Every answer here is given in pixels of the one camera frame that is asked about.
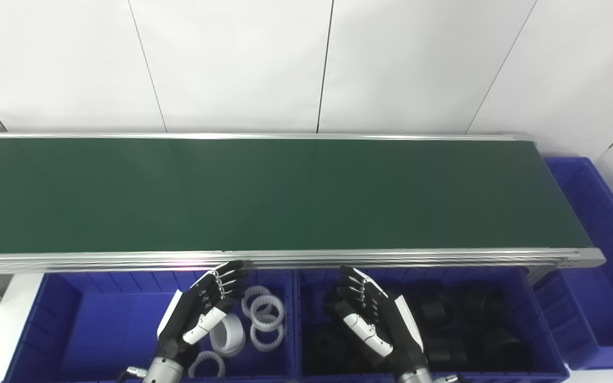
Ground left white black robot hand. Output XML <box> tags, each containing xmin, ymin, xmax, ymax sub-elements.
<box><xmin>156</xmin><ymin>260</ymin><xmax>250</xmax><ymax>368</ymax></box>

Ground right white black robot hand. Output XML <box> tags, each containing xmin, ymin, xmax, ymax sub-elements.
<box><xmin>324</xmin><ymin>265</ymin><xmax>430</xmax><ymax>376</ymax></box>

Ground black gear part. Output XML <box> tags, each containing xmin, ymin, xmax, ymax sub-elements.
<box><xmin>478</xmin><ymin>326</ymin><xmax>532</xmax><ymax>369</ymax></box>
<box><xmin>425</xmin><ymin>334</ymin><xmax>471</xmax><ymax>372</ymax></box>
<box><xmin>413</xmin><ymin>287</ymin><xmax>452</xmax><ymax>330</ymax></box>
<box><xmin>458</xmin><ymin>285</ymin><xmax>507</xmax><ymax>325</ymax></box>

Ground green conveyor belt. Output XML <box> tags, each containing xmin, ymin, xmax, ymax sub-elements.
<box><xmin>0</xmin><ymin>132</ymin><xmax>606</xmax><ymax>274</ymax></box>
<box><xmin>0</xmin><ymin>137</ymin><xmax>594</xmax><ymax>255</ymax></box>

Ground blue bin with white rings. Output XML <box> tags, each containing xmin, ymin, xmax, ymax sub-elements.
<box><xmin>2</xmin><ymin>269</ymin><xmax>296</xmax><ymax>383</ymax></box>

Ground blue bin with black parts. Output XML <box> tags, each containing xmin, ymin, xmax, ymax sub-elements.
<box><xmin>292</xmin><ymin>266</ymin><xmax>570</xmax><ymax>383</ymax></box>

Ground large blue bin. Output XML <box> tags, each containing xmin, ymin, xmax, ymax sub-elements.
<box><xmin>531</xmin><ymin>156</ymin><xmax>613</xmax><ymax>371</ymax></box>

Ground white ring lying sideways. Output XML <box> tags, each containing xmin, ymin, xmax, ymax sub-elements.
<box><xmin>210</xmin><ymin>314</ymin><xmax>246</xmax><ymax>358</ymax></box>

